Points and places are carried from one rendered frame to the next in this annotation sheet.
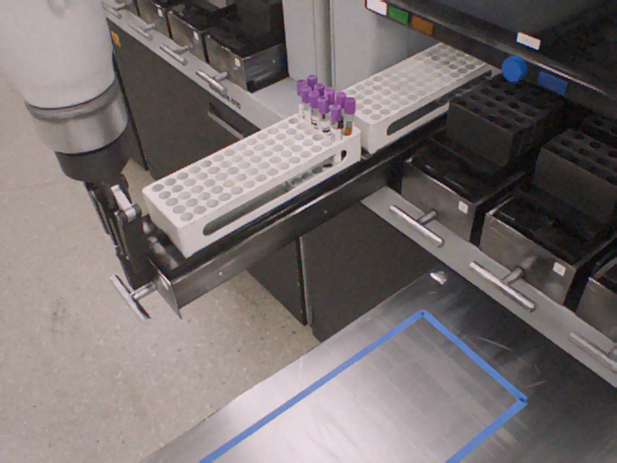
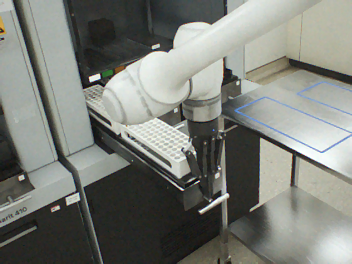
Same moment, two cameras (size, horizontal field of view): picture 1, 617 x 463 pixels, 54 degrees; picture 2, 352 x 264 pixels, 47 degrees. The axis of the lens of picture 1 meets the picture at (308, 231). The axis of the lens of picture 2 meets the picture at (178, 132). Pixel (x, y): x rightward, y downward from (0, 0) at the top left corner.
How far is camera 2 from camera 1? 122 cm
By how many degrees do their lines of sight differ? 69
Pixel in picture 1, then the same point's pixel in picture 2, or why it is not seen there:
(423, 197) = not seen: hidden behind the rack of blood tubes
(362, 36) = (79, 104)
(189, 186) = (177, 149)
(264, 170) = (168, 131)
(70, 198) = not seen: outside the picture
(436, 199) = (165, 119)
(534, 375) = (256, 95)
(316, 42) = (47, 132)
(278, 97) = (46, 177)
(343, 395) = (271, 122)
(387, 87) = not seen: hidden behind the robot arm
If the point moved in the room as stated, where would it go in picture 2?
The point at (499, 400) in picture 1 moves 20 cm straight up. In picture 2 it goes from (266, 100) to (268, 43)
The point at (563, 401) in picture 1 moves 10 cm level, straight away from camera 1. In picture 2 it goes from (264, 92) to (239, 87)
